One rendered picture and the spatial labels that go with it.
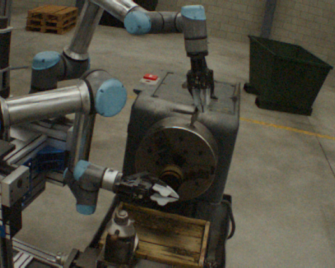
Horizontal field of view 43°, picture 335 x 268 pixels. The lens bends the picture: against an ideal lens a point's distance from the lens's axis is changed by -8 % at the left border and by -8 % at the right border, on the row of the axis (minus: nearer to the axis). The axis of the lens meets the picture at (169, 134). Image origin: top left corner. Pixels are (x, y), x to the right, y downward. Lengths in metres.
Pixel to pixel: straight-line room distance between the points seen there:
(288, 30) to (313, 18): 0.77
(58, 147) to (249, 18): 10.00
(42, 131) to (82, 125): 0.35
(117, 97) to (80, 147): 0.30
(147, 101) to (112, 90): 0.50
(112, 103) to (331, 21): 10.75
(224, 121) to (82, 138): 0.59
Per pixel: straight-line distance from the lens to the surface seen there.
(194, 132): 1.68
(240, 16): 11.58
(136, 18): 1.37
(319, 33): 11.90
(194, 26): 1.42
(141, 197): 1.51
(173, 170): 1.62
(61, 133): 1.85
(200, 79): 1.44
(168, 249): 1.61
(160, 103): 1.87
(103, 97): 1.37
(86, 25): 1.82
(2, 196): 1.47
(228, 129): 1.84
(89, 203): 1.58
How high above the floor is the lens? 1.85
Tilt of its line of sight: 22 degrees down
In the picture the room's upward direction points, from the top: 10 degrees clockwise
